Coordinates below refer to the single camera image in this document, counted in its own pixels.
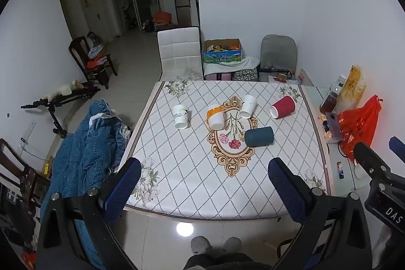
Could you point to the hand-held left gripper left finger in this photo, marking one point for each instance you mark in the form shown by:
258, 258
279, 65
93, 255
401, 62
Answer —
121, 191

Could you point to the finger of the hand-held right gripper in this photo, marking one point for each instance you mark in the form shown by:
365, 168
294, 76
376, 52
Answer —
370, 159
398, 148

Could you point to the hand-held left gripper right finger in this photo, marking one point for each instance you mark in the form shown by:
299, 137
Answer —
286, 191

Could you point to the dark teal cup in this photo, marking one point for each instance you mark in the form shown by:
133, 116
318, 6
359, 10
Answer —
259, 136

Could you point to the red cup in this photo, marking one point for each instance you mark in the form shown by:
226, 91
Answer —
283, 107

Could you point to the plain white cup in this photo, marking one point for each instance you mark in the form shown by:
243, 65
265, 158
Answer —
248, 105

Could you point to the white cup with green print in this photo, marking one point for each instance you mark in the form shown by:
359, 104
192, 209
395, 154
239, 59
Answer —
180, 116

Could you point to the orange and white cup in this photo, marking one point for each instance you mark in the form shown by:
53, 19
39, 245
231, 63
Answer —
215, 117

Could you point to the glass side table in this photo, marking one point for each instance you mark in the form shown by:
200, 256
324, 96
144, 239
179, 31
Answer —
346, 178

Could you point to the small dark card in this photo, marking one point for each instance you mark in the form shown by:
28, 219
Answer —
340, 169

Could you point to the red plastic bag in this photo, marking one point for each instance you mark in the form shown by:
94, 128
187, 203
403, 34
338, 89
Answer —
359, 127

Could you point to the grey smartphone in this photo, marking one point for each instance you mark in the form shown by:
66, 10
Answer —
334, 126

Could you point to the blue quilt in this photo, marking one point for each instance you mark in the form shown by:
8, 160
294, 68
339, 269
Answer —
84, 156

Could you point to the brown bottle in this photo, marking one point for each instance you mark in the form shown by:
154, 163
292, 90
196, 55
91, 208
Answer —
329, 101

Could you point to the patterned white tablecloth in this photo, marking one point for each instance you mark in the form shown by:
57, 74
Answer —
189, 168

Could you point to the person's right grey shoe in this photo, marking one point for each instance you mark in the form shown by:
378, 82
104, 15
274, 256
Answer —
232, 245

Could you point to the person's grey shoe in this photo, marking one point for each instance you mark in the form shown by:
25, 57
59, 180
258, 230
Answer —
232, 245
200, 245

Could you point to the yellow plastic bag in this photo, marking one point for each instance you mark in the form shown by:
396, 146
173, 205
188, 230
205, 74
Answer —
352, 83

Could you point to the yellow tool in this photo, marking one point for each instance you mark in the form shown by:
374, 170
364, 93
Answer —
46, 169

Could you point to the clear bottle with white cap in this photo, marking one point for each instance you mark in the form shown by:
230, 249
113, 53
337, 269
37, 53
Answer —
338, 83

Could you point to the person's left grey shoe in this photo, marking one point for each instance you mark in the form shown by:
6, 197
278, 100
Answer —
200, 245

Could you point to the person's dark trouser legs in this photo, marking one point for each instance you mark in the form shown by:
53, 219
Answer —
218, 262

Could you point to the dark wooden chair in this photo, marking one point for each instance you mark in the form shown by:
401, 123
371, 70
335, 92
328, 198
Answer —
19, 181
85, 67

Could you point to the black tripod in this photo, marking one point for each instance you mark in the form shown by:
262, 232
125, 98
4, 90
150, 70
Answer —
55, 105

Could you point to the patterned dark bag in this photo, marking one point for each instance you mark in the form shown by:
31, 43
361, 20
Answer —
245, 75

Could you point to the pink box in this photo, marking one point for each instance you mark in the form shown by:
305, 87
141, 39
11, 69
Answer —
218, 76

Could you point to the white cloth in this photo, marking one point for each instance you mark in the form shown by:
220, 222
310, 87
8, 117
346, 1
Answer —
232, 64

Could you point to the pile of clothes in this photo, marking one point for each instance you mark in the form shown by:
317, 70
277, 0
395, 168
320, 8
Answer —
96, 54

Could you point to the grey office chair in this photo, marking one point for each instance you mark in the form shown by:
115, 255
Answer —
278, 51

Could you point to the white padded chair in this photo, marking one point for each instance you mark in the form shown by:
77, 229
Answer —
178, 51

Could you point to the printed cardboard box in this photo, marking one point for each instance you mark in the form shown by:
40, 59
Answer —
222, 51

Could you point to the orange bag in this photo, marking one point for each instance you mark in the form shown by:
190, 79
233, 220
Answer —
162, 18

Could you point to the wooden door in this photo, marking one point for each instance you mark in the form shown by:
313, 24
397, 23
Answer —
91, 10

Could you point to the white refrigerator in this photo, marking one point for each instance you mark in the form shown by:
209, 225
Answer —
193, 10

